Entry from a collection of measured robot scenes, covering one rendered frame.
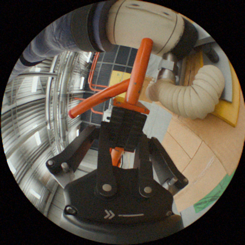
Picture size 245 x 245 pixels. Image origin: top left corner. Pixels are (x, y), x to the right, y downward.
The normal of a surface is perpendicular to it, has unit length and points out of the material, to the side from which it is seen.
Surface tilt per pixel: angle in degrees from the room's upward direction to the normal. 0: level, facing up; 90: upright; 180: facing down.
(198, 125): 1
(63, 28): 96
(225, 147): 1
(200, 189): 0
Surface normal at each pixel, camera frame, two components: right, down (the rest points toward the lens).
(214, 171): -0.98, -0.21
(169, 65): -0.49, 0.20
